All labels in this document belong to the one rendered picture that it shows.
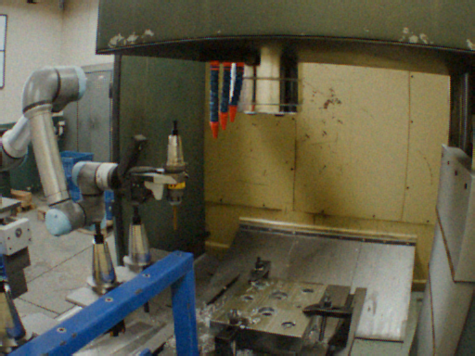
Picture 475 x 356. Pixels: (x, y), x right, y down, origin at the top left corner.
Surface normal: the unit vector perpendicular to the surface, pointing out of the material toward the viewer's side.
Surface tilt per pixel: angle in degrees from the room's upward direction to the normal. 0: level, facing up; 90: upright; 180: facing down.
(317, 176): 90
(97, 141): 91
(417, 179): 90
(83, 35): 90
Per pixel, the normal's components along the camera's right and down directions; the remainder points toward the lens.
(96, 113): 0.00, 0.21
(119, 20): -0.37, 0.18
